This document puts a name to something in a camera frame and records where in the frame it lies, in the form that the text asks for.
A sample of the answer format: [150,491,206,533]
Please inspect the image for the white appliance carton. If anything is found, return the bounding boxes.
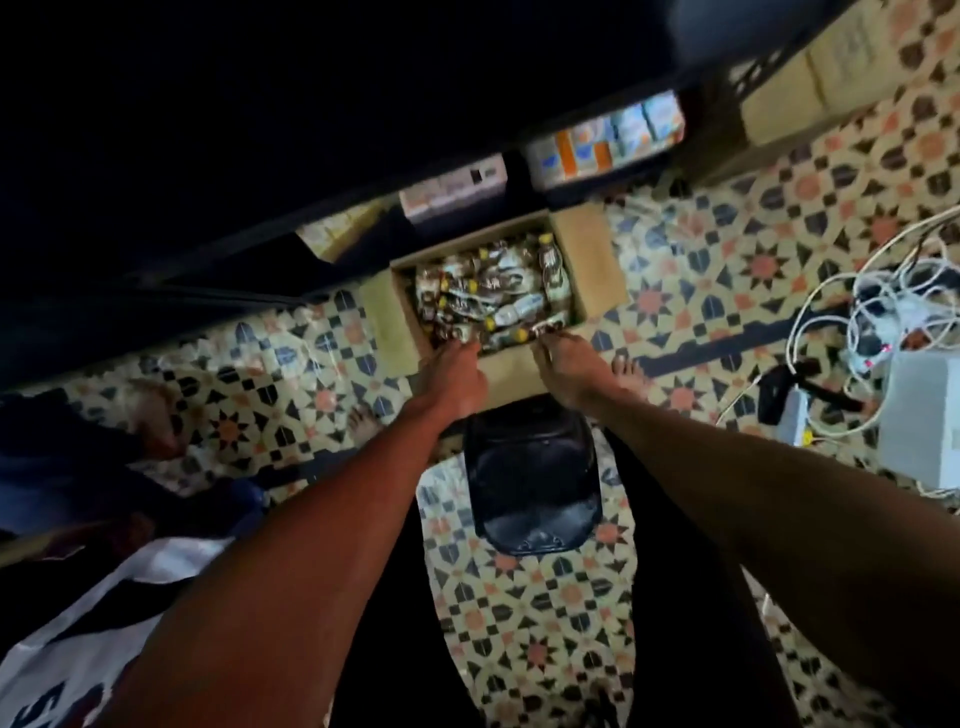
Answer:
[876,348,960,495]

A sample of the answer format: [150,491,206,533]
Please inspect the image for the black metal shelf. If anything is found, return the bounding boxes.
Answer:
[0,0,860,395]

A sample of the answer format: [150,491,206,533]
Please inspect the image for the tissue packs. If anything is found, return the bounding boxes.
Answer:
[294,201,401,266]

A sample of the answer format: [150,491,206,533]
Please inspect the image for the white power adapter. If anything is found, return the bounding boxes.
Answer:
[775,391,813,450]

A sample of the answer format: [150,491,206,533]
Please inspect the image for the stack of pink white boxes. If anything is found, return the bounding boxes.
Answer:
[397,153,510,225]

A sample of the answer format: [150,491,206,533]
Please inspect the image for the row of orange blue packets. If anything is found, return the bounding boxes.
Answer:
[523,88,689,194]

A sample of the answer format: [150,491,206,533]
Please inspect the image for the person's right forearm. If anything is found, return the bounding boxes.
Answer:
[577,387,960,728]

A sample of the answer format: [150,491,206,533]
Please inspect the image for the person's right hand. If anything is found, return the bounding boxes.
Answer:
[534,328,621,416]

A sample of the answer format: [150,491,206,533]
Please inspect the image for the long white cable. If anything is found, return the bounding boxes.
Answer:
[714,207,960,440]

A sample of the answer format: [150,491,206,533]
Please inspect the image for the black handheld clamp tool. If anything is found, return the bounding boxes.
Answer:
[756,355,866,431]

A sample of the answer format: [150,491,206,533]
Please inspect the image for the person's right foot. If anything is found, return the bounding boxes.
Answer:
[606,351,656,401]

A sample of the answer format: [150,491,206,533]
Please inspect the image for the person's left hand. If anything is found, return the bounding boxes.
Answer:
[405,336,491,431]

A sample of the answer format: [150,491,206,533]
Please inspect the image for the white power strip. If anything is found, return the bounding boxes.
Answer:
[853,283,941,351]

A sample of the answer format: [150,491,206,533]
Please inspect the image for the person's left forearm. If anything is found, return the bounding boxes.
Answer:
[97,402,482,728]

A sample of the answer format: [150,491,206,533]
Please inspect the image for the pile of bottles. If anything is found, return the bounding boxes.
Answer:
[411,228,576,356]

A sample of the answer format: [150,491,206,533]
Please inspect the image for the brown cardboard box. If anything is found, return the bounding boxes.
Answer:
[358,201,633,411]

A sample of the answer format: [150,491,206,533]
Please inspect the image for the black plastic stool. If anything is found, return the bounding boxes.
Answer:
[460,396,606,558]

